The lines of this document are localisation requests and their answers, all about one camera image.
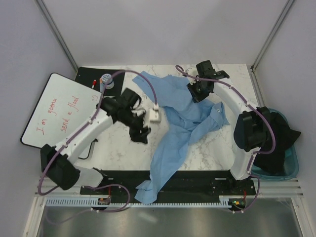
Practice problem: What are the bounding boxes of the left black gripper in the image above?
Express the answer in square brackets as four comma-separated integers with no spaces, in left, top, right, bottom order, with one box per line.
[118,110,152,145]

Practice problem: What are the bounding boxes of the light blue long sleeve shirt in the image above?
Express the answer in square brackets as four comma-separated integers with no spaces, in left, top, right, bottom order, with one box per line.
[133,72,229,204]

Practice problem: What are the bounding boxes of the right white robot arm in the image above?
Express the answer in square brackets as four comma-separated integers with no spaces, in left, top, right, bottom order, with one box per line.
[187,60,276,195]

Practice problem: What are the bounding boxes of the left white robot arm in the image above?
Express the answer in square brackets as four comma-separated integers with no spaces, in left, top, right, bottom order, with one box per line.
[40,88,151,194]

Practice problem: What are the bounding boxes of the light blue marker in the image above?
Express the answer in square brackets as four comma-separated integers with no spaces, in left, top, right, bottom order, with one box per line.
[99,78,104,92]

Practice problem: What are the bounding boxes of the blue white round container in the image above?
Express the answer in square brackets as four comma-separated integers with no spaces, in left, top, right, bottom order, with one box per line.
[100,74,114,89]

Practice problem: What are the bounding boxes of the red white marker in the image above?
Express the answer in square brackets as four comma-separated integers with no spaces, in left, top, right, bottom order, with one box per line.
[91,80,96,89]

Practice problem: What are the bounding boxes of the black mat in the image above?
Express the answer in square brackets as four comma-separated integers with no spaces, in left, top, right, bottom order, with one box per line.
[75,67,125,97]

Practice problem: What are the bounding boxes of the white dry-erase board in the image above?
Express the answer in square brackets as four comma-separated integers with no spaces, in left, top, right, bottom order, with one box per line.
[20,73,101,148]

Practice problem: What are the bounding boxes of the black clothes in bin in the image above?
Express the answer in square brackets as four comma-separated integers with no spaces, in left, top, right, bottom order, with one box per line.
[253,112,301,176]

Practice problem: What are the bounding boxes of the teal plastic bin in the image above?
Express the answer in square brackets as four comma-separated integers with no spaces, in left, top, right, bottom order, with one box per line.
[251,109,301,181]

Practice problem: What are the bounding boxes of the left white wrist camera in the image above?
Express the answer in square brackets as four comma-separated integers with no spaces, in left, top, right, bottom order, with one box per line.
[149,104,161,123]

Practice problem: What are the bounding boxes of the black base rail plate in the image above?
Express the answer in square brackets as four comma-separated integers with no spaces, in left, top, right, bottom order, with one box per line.
[80,170,256,203]

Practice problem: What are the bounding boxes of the white slotted cable duct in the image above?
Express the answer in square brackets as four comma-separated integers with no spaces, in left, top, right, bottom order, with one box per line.
[45,197,245,208]

